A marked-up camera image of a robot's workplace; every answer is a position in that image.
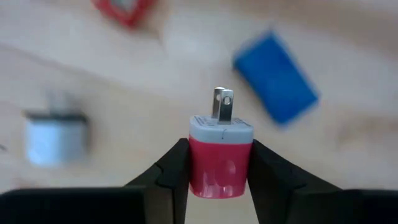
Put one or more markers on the white black plug charger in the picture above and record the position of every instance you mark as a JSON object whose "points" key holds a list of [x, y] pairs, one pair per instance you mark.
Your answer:
{"points": [[56, 143]]}

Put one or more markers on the pink white USB charger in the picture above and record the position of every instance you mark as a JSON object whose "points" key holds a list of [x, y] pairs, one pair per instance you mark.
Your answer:
{"points": [[219, 168]]}

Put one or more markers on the blue rectangular box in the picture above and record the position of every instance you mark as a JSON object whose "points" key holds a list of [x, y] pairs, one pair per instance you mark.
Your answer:
{"points": [[275, 77]]}

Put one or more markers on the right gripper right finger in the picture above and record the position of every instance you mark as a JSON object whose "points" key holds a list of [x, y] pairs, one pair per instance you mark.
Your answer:
{"points": [[295, 205]]}

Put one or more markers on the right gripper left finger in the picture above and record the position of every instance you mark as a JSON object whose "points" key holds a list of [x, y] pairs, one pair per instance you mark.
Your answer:
{"points": [[149, 202]]}

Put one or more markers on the red framed digital display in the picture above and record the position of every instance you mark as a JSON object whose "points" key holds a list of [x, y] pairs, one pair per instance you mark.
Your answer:
{"points": [[130, 18]]}

